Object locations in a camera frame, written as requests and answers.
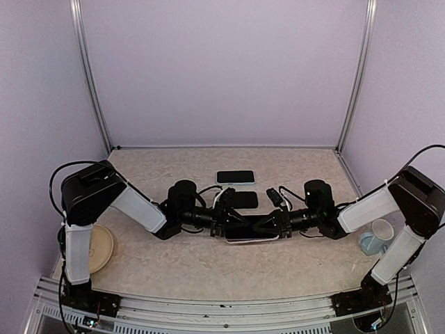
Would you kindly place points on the right aluminium frame post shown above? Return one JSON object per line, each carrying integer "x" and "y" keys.
{"x": 365, "y": 45}

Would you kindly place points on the front aluminium rail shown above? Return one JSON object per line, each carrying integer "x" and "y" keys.
{"x": 140, "y": 313}

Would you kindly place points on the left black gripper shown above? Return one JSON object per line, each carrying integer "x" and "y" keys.
{"x": 220, "y": 213}

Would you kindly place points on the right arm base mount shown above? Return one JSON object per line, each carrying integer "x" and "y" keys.
{"x": 359, "y": 300}

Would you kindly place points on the left aluminium frame post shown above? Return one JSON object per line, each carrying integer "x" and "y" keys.
{"x": 80, "y": 33}

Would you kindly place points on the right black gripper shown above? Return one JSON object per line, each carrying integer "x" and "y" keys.
{"x": 284, "y": 224}

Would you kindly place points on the beige round plate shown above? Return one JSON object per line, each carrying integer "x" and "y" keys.
{"x": 101, "y": 248}

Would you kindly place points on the black phone case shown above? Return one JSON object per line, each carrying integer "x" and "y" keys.
{"x": 248, "y": 200}

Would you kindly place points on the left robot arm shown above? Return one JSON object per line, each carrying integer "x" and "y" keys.
{"x": 89, "y": 194}

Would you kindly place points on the black phone silver edge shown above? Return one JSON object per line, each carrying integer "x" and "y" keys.
{"x": 247, "y": 200}

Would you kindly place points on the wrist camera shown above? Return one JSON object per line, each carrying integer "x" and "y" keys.
{"x": 224, "y": 198}
{"x": 277, "y": 199}

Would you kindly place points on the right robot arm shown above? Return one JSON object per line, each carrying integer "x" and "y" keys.
{"x": 409, "y": 192}

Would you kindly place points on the black phone teal edge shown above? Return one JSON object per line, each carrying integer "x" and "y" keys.
{"x": 235, "y": 176}

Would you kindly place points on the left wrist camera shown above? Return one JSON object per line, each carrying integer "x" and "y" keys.
{"x": 224, "y": 198}

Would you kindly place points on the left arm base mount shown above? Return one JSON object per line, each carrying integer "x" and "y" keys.
{"x": 92, "y": 301}

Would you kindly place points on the black phone brown edge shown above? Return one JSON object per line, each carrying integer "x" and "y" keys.
{"x": 246, "y": 230}

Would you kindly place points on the pink phone case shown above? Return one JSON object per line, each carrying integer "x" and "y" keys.
{"x": 250, "y": 238}

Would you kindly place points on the light blue mug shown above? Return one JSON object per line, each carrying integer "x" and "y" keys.
{"x": 372, "y": 242}

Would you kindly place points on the aluminium frame post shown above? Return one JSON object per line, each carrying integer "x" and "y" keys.
{"x": 365, "y": 45}
{"x": 80, "y": 33}

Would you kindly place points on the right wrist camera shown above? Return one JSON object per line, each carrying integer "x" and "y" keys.
{"x": 277, "y": 199}

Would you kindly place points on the light blue phone case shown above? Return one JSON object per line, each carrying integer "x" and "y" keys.
{"x": 236, "y": 184}

